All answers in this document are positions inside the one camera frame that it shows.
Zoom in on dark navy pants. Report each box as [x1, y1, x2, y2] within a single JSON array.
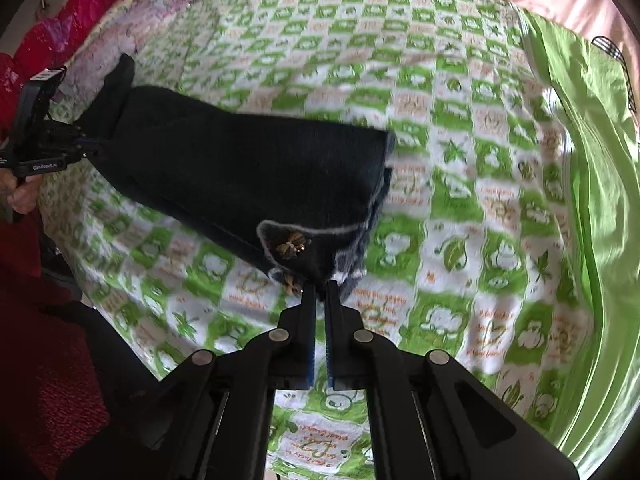
[[78, 55, 395, 296]]

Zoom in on left hand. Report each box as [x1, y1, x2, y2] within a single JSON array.
[[0, 169, 43, 214]]

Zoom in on red magenta floral quilt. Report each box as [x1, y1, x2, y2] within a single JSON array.
[[1, 0, 117, 136]]

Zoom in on pale floral crumpled blanket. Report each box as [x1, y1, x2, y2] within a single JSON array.
[[54, 0, 189, 105]]

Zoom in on green white checked bedsheet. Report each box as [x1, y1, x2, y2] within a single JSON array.
[[40, 0, 639, 478]]

